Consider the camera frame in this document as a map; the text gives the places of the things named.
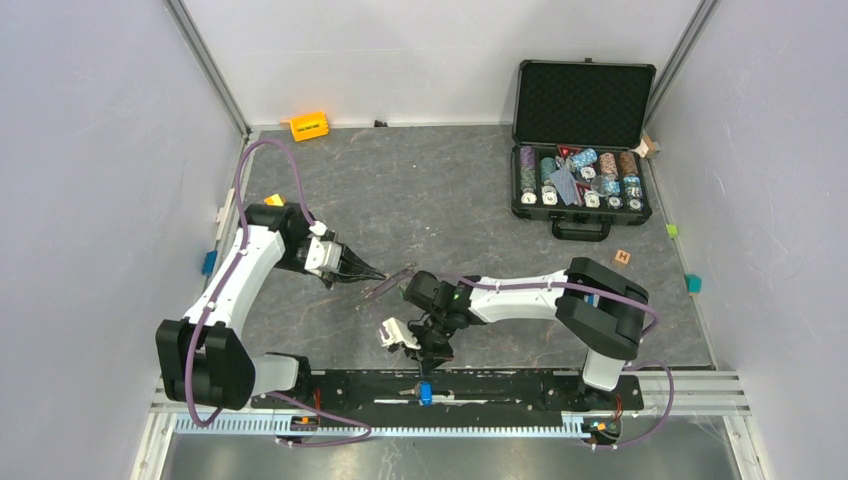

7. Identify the white toothed cable rail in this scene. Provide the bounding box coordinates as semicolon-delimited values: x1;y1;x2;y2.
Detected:
173;413;598;439

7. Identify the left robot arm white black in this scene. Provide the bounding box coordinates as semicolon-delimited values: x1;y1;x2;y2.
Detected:
155;203;386;410

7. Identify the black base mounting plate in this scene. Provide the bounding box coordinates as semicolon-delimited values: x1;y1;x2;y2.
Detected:
287;368;645;428

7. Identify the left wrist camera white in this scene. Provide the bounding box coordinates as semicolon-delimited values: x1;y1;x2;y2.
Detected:
304;221;343;275

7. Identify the yellow orange brick stack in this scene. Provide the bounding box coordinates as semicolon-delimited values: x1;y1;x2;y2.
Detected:
264;194;286;207

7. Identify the key with blue tag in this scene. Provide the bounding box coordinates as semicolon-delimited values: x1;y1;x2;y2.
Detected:
398;381;433;406

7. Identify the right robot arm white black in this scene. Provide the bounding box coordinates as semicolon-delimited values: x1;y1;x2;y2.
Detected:
381;257;658;408

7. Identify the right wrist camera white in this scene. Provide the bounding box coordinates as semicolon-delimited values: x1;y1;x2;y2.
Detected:
378;317;421;351

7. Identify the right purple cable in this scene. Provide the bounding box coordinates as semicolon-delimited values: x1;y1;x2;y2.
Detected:
423;270;676;452

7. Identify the teal cube right edge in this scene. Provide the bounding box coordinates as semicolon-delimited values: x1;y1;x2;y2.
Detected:
684;273;702;295

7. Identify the wooden letter H cube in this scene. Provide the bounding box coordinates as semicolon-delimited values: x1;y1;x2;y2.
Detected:
611;249;632;268

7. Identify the wooden block behind case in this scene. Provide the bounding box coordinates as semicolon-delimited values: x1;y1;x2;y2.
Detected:
634;131;662;159

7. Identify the playing card deck blue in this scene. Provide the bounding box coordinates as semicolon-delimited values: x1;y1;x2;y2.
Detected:
549;169;583;206

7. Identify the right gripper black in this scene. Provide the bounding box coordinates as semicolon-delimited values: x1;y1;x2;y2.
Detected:
401;307;457;375

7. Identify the blue cube left rail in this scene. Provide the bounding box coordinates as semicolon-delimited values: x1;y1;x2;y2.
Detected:
201;250;218;277

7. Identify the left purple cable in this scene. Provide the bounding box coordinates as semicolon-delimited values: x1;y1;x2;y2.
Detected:
184;137;372;449

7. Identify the orange toothed block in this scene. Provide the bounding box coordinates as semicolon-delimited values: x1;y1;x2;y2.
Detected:
288;112;330;142

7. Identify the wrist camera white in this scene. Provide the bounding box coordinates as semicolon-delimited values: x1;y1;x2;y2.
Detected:
304;221;343;275
378;317;421;351

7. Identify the black poker chip case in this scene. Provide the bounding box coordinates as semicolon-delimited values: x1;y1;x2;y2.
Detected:
510;59;656;242

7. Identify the purple cable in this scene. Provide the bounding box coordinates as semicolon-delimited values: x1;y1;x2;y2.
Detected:
423;270;676;452
184;137;372;449

